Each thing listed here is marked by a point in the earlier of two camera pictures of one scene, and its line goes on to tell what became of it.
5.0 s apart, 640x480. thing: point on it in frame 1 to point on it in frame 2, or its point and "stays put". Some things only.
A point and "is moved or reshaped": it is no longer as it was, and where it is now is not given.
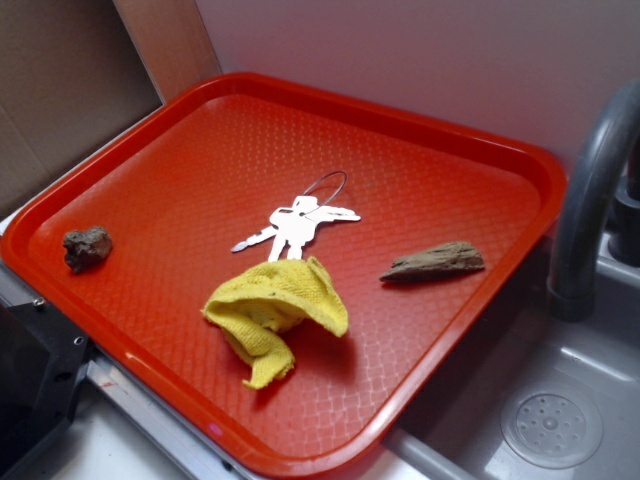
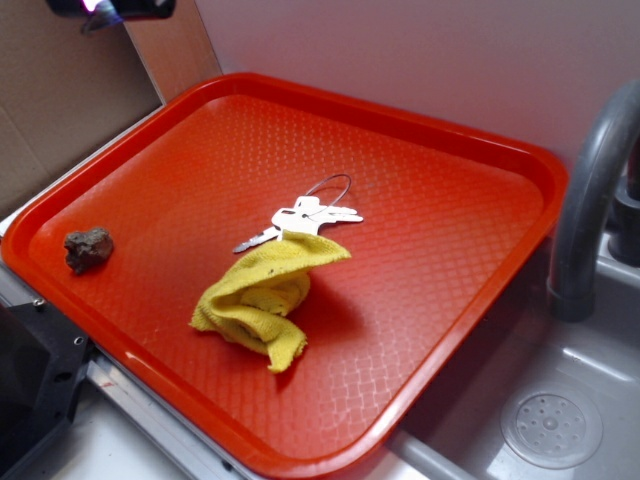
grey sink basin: x=536 y=396 stays put
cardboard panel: x=70 y=79 stays put
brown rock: x=85 y=249 stays put
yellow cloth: x=256 y=305 is moved or reshaped
